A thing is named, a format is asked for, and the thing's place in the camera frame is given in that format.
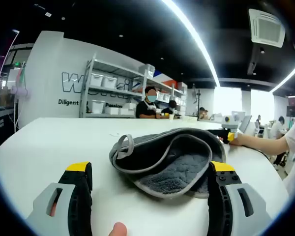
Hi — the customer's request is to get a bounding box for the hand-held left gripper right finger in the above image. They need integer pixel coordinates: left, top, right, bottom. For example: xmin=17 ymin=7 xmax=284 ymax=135
xmin=206 ymin=161 xmax=272 ymax=236

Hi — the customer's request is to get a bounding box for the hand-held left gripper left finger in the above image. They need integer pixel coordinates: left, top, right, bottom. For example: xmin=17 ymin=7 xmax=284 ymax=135
xmin=26 ymin=161 xmax=93 ymax=236

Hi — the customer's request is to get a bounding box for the grey towel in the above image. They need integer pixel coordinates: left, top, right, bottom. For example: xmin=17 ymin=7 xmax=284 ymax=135
xmin=109 ymin=127 xmax=227 ymax=199

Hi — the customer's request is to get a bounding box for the person's right hand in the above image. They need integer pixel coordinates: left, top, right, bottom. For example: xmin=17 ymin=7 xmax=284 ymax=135
xmin=232 ymin=134 xmax=249 ymax=148

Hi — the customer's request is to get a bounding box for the person's left hand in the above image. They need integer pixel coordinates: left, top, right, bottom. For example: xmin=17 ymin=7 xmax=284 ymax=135
xmin=108 ymin=222 xmax=128 ymax=236

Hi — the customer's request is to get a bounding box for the black tripod stand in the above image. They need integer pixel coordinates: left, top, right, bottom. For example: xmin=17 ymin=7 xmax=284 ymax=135
xmin=193 ymin=85 xmax=204 ymax=116

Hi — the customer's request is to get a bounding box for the white table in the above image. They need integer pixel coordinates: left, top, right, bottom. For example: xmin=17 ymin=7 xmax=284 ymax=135
xmin=0 ymin=117 xmax=290 ymax=236

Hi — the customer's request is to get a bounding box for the ceiling light strip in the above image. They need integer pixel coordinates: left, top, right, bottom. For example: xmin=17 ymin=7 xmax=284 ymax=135
xmin=162 ymin=0 xmax=221 ymax=87
xmin=272 ymin=62 xmax=295 ymax=93

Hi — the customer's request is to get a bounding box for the ceiling air conditioner unit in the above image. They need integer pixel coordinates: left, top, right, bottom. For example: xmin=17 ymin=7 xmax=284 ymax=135
xmin=248 ymin=8 xmax=286 ymax=48

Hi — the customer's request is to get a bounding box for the black cabinet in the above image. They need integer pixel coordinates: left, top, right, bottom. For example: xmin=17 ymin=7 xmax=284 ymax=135
xmin=0 ymin=108 xmax=18 ymax=150

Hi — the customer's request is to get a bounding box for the grey metal shelving rack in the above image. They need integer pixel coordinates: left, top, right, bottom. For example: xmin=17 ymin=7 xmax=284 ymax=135
xmin=79 ymin=53 xmax=188 ymax=118

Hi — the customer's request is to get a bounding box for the group of white storage boxes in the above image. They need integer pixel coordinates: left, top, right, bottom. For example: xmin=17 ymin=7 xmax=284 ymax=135
xmin=90 ymin=63 xmax=187 ymax=116

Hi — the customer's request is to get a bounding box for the purple rolled mat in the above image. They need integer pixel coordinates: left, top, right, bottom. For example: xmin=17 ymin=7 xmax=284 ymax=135
xmin=10 ymin=86 xmax=30 ymax=97

